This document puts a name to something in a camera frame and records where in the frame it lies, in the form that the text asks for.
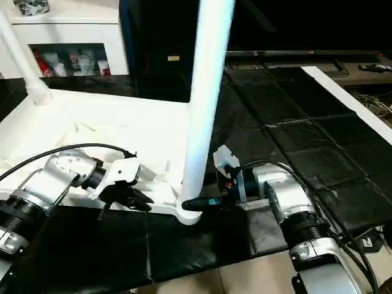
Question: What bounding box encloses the white plastic table top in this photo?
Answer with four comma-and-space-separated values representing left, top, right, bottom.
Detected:
0, 90, 213, 227

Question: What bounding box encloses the white plastic table leg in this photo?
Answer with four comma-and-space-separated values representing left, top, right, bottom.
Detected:
0, 9, 53, 107
177, 0, 236, 216

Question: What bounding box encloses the black mat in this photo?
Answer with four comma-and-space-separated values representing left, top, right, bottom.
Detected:
0, 64, 392, 292

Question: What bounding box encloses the black power adapter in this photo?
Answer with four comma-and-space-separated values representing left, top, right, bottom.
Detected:
359, 235, 383, 253

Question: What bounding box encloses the white flat strip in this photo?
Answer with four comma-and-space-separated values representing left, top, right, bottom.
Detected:
301, 65, 392, 146

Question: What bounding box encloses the white glass-door cabinet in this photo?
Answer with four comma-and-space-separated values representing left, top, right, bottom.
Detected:
0, 0, 130, 79

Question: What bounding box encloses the black cabinet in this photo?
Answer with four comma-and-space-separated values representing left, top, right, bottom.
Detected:
119, 0, 392, 74

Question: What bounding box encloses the black remote control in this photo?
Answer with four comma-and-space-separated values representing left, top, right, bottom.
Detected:
358, 63, 392, 73

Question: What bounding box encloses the grey object on cabinet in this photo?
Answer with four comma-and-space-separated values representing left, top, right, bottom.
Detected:
13, 0, 51, 17

